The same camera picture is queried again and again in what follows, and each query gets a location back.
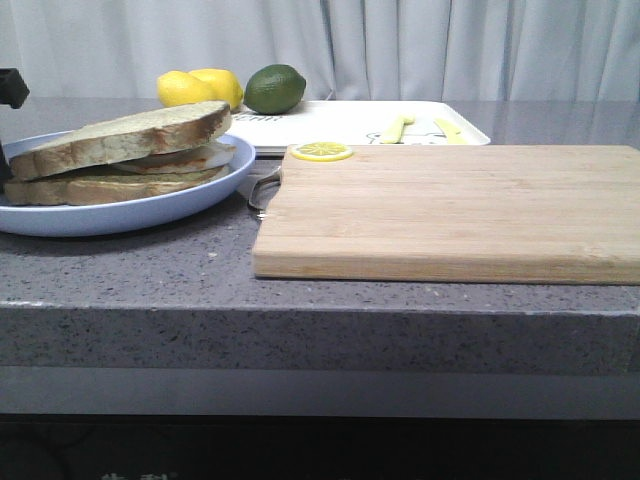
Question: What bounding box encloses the yellow lemon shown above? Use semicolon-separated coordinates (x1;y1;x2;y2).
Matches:
189;68;244;111
156;70;215;107

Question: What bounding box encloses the light blue plate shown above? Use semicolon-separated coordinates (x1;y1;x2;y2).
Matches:
1;134;256;237

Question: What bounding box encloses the front yellow lemon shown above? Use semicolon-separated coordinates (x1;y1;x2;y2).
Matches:
156;70;215;107

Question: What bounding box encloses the green lime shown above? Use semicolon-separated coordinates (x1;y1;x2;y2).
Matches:
244;64;307;115

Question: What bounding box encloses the wooden cutting board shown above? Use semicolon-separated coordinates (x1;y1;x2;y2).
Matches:
252;145;639;285

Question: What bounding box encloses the yellow plastic fork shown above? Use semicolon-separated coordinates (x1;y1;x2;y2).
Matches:
378;114;415;144

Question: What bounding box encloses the metal cutting board handle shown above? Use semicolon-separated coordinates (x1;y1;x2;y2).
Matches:
246;167;282;221

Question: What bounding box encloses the white rectangular tray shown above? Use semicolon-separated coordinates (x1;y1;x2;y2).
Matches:
228;100;491;156

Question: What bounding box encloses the bread slice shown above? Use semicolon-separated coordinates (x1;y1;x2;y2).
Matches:
9;101;232;181
4;165;230;206

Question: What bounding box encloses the yellow plastic knife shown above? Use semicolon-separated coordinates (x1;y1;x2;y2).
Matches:
434;118;467;145

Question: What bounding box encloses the rear yellow lemon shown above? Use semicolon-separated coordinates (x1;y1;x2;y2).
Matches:
189;68;244;111

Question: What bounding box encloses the lemon slice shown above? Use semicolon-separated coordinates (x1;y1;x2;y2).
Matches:
290;141;353;162

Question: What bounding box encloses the white curtain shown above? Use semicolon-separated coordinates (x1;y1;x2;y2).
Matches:
1;1;639;101

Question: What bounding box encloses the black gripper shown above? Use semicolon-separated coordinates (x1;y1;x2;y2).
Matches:
0;68;30;184

